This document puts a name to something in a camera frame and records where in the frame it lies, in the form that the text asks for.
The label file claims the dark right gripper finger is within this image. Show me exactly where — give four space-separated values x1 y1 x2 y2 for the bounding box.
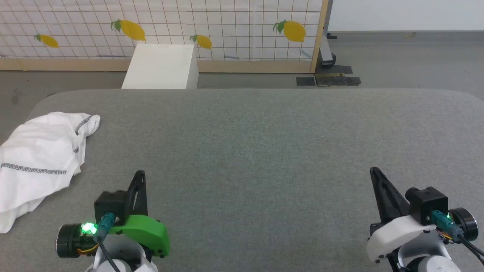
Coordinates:
369 167 411 224

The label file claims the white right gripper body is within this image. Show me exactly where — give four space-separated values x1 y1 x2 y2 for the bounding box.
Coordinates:
366 207 479 264

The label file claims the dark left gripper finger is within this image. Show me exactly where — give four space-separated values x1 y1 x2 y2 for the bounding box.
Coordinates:
126 170 148 223

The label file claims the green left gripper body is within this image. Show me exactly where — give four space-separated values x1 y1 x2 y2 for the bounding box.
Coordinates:
56 215 171 261

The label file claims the white long-sleeve shirt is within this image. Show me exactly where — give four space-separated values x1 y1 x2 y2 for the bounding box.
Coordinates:
0 112 101 234

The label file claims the long black floor tape patch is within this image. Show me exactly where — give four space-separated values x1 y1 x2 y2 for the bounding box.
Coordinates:
315 75 361 87

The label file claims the grey stand leg with caster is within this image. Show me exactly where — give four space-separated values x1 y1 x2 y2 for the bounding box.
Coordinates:
319 0 337 69

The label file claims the lemon print partition panel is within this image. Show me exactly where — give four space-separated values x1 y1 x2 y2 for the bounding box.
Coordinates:
0 0 330 74

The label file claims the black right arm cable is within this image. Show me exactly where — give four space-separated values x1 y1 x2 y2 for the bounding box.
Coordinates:
430 210 484 265

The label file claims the white box pedestal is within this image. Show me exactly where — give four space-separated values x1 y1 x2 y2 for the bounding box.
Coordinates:
121 43 199 90

